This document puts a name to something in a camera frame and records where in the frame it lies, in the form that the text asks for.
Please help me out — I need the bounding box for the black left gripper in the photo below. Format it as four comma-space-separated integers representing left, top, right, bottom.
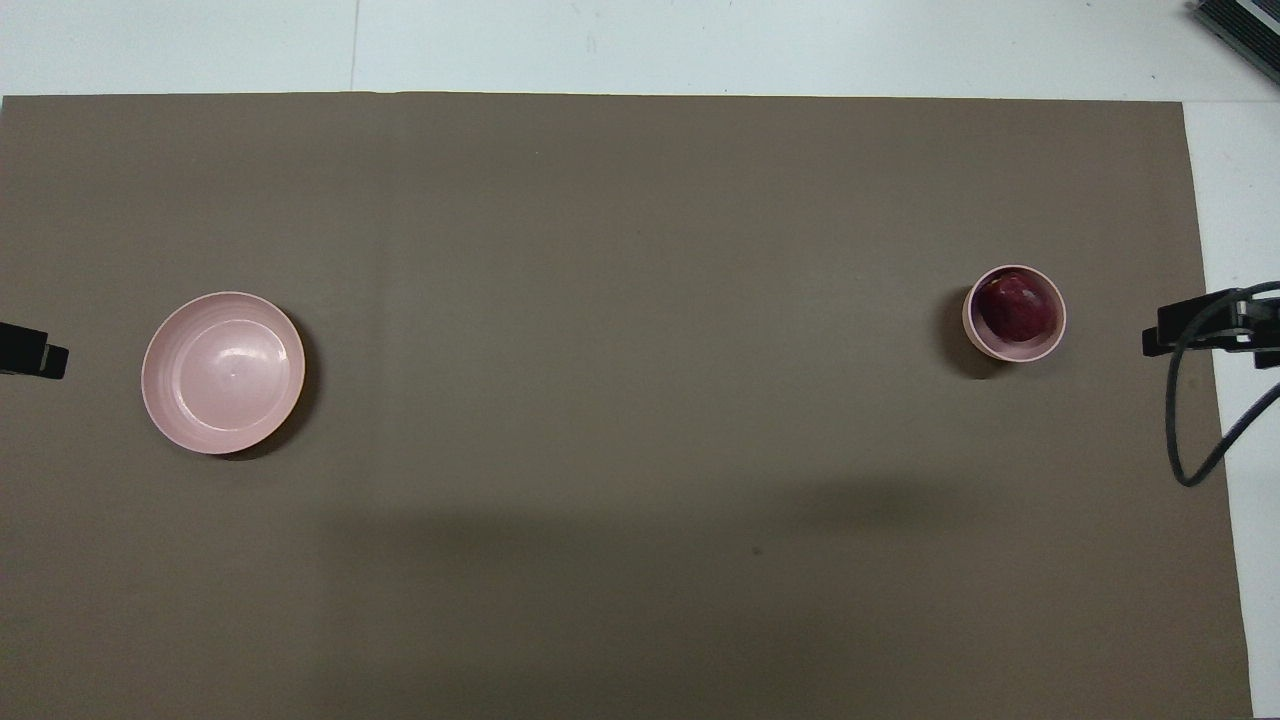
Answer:
0, 322, 70, 380

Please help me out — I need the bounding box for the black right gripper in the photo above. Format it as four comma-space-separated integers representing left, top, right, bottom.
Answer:
1142, 288, 1280, 369

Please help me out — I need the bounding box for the red apple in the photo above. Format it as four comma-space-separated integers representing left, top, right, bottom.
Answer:
975, 272, 1059, 343

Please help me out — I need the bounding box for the pink plate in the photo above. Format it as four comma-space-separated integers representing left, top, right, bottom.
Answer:
141, 291, 306, 456

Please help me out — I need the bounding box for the pink bowl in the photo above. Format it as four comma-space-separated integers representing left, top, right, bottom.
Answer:
961, 264, 1067, 364

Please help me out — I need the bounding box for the dark ribbed device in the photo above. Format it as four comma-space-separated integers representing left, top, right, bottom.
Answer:
1188, 0, 1280, 58

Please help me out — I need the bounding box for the brown table mat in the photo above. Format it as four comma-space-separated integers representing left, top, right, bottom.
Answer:
0, 92, 1254, 720

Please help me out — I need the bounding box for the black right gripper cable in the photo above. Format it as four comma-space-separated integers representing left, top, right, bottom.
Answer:
1165, 281, 1280, 488

